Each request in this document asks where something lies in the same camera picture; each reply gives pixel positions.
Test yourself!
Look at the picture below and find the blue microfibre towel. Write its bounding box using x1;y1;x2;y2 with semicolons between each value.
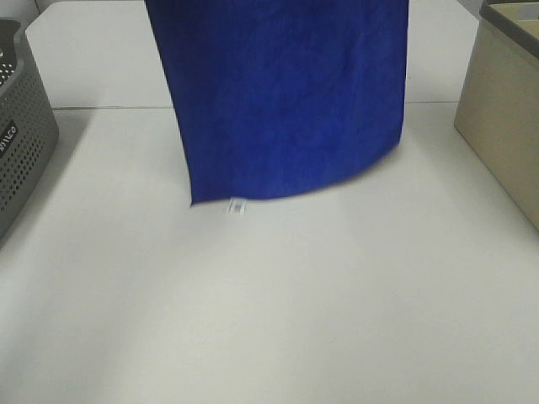
146;0;409;204

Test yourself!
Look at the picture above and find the beige storage box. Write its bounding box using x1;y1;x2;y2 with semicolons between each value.
454;1;538;226

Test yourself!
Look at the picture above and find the grey perforated plastic basket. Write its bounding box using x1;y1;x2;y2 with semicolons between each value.
1;18;59;235

